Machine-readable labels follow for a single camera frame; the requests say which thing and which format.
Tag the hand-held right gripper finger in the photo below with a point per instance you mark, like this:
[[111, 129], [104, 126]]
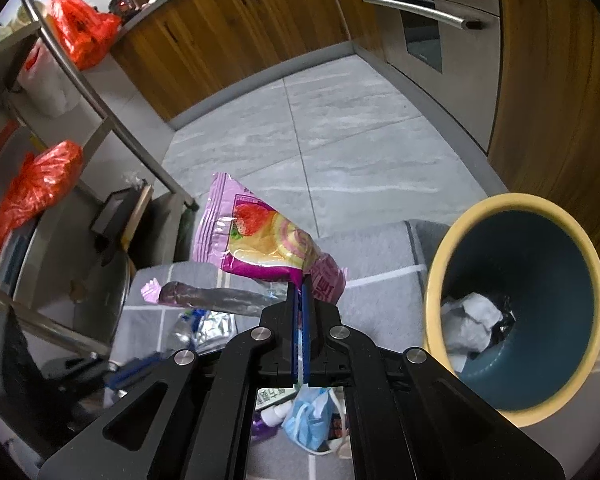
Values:
[[307, 340], [295, 340]]

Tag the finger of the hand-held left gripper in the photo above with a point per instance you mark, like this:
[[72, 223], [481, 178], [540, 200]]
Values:
[[130, 372]]

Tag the purple spray bottle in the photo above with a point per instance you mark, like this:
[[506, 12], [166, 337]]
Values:
[[272, 414]]

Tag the blue face mask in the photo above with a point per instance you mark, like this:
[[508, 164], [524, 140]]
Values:
[[305, 417]]

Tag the silver foil packet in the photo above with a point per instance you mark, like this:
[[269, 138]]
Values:
[[212, 327]]

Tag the pink snack packet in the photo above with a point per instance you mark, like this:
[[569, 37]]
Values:
[[260, 240]]

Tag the blue bin with yellow rim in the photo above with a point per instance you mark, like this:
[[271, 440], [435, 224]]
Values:
[[530, 270]]

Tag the white green packet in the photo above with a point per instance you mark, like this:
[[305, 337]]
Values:
[[270, 396]]

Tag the purple wrapped snack stick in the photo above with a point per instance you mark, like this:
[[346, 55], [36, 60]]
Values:
[[205, 299]]

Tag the grey floor mat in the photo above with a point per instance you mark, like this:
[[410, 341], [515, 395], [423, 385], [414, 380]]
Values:
[[375, 255]]

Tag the dark green cloth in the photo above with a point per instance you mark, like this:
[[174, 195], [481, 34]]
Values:
[[185, 235]]

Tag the black box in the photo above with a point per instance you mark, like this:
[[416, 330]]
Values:
[[112, 210]]

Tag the crumpled white paper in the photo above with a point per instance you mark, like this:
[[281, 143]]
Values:
[[472, 315]]

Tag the black wrapper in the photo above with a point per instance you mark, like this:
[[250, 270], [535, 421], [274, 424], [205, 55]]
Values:
[[502, 327]]

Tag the red plastic bag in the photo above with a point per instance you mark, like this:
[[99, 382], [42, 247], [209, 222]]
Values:
[[35, 185], [80, 30]]

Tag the metal rack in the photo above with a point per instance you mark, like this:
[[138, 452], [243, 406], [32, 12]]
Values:
[[145, 157]]

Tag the white plastic bag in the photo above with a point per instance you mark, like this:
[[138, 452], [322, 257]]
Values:
[[45, 85]]

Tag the wooden kitchen cabinet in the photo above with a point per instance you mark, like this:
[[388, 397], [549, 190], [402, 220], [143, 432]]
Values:
[[230, 35]]

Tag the steel oven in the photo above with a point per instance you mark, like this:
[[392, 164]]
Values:
[[420, 45]]

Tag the tall wooden cabinet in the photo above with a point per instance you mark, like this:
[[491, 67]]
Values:
[[555, 110]]

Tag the black rice cooker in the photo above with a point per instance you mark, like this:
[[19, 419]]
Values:
[[127, 2]]

